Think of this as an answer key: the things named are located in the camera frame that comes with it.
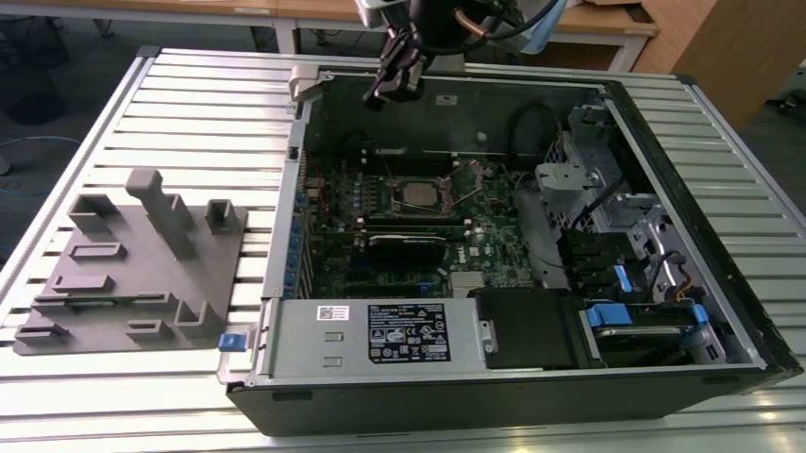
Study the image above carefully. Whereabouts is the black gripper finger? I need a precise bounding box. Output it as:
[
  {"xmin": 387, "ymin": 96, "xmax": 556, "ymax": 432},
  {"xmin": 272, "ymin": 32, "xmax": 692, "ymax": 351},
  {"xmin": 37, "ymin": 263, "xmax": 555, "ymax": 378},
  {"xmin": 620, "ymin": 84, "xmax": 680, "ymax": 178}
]
[
  {"xmin": 396, "ymin": 44, "xmax": 431, "ymax": 101},
  {"xmin": 361, "ymin": 30, "xmax": 404, "ymax": 112}
]

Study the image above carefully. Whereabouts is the metal locking lever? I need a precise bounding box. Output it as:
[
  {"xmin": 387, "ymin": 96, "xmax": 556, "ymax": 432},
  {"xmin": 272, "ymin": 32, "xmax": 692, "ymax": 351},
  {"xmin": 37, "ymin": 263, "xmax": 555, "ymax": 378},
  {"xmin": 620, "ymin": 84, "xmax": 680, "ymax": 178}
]
[
  {"xmin": 391, "ymin": 193, "xmax": 459, "ymax": 214},
  {"xmin": 375, "ymin": 148, "xmax": 396, "ymax": 185}
]

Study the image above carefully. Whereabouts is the silver CPU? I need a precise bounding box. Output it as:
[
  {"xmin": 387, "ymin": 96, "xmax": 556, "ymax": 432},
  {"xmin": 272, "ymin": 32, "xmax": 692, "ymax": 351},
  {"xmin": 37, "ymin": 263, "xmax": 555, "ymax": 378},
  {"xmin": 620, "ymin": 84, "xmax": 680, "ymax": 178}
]
[{"xmin": 400, "ymin": 180, "xmax": 440, "ymax": 206}]

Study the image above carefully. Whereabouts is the CPU socket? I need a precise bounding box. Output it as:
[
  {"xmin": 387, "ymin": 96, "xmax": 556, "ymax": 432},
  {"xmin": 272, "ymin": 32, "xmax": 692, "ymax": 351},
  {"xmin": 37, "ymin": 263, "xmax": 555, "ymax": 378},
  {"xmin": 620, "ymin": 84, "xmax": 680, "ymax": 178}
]
[{"xmin": 387, "ymin": 176, "xmax": 460, "ymax": 217}]

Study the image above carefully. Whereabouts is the wooden desk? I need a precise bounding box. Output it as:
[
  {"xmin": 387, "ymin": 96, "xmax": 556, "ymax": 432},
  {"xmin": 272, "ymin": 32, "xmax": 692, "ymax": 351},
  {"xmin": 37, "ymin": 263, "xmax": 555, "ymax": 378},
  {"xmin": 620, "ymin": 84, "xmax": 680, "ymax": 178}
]
[
  {"xmin": 276, "ymin": 0, "xmax": 660, "ymax": 72},
  {"xmin": 0, "ymin": 0, "xmax": 281, "ymax": 53}
]

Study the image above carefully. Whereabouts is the silver metal drive cage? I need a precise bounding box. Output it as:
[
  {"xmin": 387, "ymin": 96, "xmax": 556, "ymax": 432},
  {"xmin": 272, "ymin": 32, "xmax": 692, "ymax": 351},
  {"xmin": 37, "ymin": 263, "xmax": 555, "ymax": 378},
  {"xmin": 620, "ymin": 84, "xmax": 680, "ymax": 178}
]
[{"xmin": 533, "ymin": 101, "xmax": 679, "ymax": 294}]

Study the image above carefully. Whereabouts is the green motherboard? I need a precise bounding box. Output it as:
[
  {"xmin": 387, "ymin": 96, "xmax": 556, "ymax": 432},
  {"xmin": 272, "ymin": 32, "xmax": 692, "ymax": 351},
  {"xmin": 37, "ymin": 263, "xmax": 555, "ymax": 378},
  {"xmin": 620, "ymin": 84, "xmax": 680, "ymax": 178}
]
[{"xmin": 301, "ymin": 155, "xmax": 555, "ymax": 301}]

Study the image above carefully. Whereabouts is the black graphics card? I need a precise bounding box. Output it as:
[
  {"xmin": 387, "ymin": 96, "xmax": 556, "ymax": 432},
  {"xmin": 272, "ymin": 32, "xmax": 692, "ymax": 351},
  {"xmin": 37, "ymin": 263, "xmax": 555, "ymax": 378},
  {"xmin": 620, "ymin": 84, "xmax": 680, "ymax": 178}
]
[{"xmin": 311, "ymin": 230, "xmax": 449, "ymax": 274}]

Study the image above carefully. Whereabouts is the small silver heatsink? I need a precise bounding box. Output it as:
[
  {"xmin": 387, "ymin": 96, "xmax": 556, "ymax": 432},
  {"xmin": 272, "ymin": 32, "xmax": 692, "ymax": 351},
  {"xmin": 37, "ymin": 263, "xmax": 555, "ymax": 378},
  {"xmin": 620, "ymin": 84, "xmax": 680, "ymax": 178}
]
[{"xmin": 449, "ymin": 271, "xmax": 489, "ymax": 290}]

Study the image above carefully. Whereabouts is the wooden cabinet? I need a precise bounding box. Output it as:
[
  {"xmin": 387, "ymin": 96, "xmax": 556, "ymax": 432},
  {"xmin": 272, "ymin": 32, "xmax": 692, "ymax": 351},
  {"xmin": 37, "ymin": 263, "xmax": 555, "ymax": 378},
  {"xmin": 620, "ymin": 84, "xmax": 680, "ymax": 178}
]
[{"xmin": 628, "ymin": 0, "xmax": 806, "ymax": 131}]

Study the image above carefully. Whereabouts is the black office chair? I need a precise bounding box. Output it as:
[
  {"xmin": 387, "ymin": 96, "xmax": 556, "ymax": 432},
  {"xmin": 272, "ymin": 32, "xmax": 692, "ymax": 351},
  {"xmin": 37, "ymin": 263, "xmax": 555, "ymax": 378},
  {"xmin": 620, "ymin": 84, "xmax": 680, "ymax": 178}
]
[{"xmin": 0, "ymin": 13, "xmax": 70, "ymax": 126}]

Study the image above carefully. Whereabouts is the black fan shroud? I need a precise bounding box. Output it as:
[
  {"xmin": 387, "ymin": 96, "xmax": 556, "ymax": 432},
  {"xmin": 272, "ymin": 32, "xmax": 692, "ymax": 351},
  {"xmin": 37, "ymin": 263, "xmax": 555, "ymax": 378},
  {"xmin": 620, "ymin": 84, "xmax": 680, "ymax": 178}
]
[{"xmin": 475, "ymin": 288, "xmax": 605, "ymax": 372}]

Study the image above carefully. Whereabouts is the grey parts rack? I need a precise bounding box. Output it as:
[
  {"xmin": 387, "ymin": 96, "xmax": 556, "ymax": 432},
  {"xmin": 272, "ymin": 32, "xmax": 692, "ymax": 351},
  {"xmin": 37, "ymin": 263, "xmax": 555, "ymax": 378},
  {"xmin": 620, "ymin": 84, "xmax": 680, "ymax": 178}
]
[{"xmin": 10, "ymin": 168, "xmax": 252, "ymax": 358}]

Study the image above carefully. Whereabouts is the silver power supply unit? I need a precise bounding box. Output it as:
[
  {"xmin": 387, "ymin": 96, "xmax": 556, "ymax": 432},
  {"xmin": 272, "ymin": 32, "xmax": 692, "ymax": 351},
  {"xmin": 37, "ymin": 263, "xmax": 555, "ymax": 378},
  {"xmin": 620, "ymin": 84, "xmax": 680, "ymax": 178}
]
[{"xmin": 255, "ymin": 297, "xmax": 489, "ymax": 378}]

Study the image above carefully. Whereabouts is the blue disk carrier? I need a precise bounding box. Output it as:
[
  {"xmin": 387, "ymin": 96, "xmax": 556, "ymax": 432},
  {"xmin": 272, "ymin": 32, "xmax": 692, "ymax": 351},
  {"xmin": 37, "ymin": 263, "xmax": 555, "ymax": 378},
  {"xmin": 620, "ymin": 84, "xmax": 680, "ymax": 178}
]
[{"xmin": 581, "ymin": 303, "xmax": 710, "ymax": 367}]

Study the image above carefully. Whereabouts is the black chair base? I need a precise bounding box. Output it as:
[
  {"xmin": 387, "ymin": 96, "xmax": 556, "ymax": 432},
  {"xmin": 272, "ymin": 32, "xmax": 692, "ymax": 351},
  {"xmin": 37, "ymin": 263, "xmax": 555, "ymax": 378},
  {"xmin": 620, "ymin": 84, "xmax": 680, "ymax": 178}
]
[{"xmin": 764, "ymin": 65, "xmax": 806, "ymax": 117}]

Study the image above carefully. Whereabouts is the black open PC case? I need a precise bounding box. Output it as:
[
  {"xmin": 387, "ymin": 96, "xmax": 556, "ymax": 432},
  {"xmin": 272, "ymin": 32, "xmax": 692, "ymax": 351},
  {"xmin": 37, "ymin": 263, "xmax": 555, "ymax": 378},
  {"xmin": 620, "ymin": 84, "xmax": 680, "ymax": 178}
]
[{"xmin": 215, "ymin": 63, "xmax": 806, "ymax": 438}]

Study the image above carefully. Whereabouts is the copper coloured hose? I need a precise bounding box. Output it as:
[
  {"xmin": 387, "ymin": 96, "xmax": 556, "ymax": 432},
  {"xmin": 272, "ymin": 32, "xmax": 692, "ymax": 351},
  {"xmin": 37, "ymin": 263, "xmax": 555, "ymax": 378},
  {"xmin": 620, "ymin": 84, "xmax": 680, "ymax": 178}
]
[{"xmin": 453, "ymin": 8, "xmax": 485, "ymax": 39}]

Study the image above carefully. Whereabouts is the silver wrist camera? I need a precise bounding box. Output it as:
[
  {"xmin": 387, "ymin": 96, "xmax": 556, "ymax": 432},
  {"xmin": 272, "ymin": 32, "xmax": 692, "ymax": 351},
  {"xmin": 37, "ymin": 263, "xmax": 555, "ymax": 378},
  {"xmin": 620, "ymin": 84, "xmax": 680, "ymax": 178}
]
[{"xmin": 353, "ymin": 0, "xmax": 389, "ymax": 28}]

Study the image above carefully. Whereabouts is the black looped cable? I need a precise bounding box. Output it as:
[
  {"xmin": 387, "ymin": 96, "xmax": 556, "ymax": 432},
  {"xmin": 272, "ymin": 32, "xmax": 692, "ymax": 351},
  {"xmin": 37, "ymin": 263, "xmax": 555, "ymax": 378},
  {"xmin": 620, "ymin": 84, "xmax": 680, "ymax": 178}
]
[{"xmin": 507, "ymin": 102, "xmax": 563, "ymax": 159}]

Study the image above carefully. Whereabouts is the black diagonal cable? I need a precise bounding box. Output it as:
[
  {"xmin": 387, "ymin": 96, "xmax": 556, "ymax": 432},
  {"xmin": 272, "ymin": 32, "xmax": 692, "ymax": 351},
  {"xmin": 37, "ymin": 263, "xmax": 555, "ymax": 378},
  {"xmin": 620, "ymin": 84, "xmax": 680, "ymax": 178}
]
[{"xmin": 569, "ymin": 169, "xmax": 628, "ymax": 232}]

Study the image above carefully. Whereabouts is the black plastic bracket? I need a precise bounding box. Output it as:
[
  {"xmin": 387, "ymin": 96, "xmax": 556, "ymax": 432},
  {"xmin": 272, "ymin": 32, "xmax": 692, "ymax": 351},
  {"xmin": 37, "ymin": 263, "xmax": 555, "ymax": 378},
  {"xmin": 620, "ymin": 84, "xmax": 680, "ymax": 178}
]
[{"xmin": 556, "ymin": 230, "xmax": 638, "ymax": 292}]

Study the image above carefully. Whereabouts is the coloured wire bundle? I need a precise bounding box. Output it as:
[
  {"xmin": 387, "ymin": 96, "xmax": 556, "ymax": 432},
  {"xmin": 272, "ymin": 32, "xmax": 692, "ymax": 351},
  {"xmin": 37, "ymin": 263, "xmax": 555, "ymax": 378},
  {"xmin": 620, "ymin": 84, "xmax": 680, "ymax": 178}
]
[{"xmin": 666, "ymin": 277, "xmax": 700, "ymax": 303}]

